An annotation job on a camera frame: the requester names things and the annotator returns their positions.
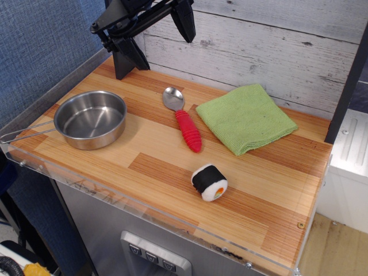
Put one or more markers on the clear acrylic table guard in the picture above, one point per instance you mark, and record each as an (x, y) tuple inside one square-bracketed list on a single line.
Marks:
[(260, 222)]

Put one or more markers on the white grooved appliance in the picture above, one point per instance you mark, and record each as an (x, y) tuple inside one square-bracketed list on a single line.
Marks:
[(343, 196)]

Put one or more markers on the silver control panel with buttons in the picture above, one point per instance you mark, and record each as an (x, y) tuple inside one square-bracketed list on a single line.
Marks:
[(143, 257)]

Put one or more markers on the plush sushi roll toy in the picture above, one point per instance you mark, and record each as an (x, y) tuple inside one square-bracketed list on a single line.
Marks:
[(209, 182)]

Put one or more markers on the yellow object bottom left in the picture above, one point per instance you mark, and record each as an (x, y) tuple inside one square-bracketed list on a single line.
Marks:
[(35, 269)]

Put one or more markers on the black vertical post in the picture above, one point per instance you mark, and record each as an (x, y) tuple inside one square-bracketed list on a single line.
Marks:
[(122, 67), (349, 87)]

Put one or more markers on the black vertical post right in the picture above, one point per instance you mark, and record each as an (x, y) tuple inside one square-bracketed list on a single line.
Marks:
[(349, 87)]

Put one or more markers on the green folded cloth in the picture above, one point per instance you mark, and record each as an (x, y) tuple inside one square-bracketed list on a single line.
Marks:
[(245, 119)]

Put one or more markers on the red handled metal spoon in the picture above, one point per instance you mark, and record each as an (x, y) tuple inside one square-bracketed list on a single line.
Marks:
[(174, 100)]

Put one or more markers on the stainless steel pan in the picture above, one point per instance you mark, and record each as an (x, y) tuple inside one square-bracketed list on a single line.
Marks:
[(87, 121)]

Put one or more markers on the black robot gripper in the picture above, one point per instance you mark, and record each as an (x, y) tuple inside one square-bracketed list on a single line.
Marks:
[(145, 14)]

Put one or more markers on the black vertical post left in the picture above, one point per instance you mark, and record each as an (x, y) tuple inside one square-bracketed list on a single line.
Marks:
[(122, 67)]

